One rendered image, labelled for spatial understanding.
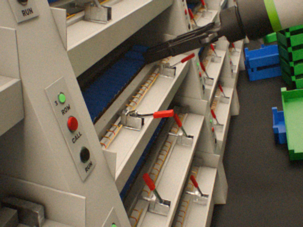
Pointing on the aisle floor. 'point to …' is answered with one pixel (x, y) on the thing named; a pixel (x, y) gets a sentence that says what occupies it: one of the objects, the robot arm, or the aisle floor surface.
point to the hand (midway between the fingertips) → (158, 51)
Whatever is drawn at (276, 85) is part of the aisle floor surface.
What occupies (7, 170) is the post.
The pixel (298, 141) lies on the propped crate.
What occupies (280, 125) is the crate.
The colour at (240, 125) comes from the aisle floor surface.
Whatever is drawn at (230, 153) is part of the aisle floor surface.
